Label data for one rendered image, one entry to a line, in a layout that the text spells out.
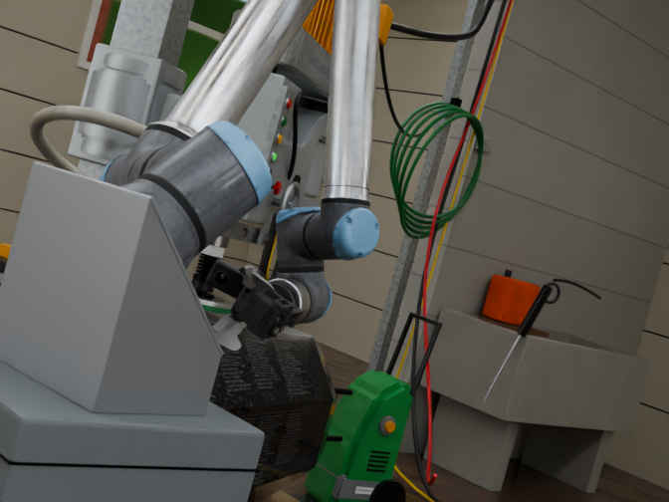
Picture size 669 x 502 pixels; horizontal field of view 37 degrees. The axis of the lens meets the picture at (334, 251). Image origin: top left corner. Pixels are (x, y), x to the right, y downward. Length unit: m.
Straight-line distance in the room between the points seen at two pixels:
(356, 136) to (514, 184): 4.15
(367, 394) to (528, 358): 1.27
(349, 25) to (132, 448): 0.87
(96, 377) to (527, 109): 4.74
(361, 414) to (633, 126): 3.32
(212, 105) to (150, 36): 1.85
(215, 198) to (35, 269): 0.28
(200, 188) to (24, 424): 0.45
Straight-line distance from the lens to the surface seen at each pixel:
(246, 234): 2.93
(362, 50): 1.83
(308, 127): 3.24
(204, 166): 1.53
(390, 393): 4.26
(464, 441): 5.59
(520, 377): 5.27
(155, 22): 3.62
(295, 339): 3.05
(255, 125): 2.79
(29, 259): 1.54
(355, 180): 1.78
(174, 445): 1.42
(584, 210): 6.52
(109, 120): 2.07
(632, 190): 6.94
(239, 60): 1.82
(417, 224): 5.26
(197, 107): 1.77
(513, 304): 5.80
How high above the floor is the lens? 1.19
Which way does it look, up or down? 2 degrees down
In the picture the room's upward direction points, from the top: 15 degrees clockwise
